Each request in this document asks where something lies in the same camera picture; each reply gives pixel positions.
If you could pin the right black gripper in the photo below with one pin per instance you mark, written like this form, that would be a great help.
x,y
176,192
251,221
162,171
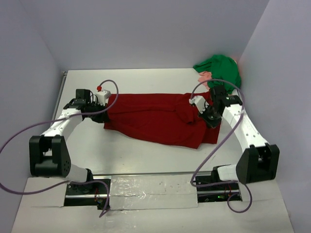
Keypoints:
x,y
213,124

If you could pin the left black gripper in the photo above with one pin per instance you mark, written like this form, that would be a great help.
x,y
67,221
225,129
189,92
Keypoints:
x,y
102,118

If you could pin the red t-shirt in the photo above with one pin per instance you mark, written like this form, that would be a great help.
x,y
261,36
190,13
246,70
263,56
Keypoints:
x,y
167,119

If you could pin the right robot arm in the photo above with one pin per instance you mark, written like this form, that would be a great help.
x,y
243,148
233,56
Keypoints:
x,y
259,159

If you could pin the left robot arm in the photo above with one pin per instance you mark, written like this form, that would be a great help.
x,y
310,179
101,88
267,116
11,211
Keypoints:
x,y
49,155

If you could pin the pink t-shirt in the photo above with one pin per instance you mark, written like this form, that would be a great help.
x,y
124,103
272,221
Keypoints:
x,y
205,75

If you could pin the green t-shirt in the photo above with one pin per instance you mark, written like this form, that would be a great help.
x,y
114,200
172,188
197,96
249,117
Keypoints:
x,y
222,68

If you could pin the silver taped cover panel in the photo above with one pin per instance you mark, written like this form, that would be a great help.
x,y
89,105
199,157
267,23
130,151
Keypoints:
x,y
152,192

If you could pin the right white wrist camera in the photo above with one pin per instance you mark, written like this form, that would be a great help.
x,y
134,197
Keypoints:
x,y
200,103

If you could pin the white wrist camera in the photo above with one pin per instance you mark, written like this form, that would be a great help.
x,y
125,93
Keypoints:
x,y
200,103
101,96

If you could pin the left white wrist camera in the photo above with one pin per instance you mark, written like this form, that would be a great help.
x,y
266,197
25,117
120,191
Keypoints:
x,y
101,96

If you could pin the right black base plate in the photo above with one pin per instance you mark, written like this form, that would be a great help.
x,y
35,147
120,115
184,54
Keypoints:
x,y
219,193

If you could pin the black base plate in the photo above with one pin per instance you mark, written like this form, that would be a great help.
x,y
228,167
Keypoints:
x,y
219,193
94,194

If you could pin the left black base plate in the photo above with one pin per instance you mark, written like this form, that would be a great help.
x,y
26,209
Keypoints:
x,y
94,194

